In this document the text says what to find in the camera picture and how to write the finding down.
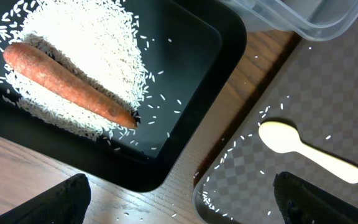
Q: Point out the black waste tray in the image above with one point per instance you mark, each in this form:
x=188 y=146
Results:
x=193 y=48

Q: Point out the clear plastic bin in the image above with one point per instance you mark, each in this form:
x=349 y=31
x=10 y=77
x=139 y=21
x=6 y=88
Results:
x=315 y=20

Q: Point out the yellow plastic spoon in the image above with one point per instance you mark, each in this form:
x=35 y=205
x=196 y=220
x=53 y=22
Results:
x=283 y=138

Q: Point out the brown serving tray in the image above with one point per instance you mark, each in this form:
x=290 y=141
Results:
x=317 y=92

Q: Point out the white rice pile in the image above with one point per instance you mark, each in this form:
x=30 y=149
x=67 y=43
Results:
x=94 y=40

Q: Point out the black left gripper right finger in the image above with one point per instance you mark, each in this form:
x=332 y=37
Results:
x=300 y=202

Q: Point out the orange carrot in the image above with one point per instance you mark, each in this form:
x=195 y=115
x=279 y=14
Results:
x=40 y=68

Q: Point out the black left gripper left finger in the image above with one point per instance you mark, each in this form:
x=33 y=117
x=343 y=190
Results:
x=67 y=202

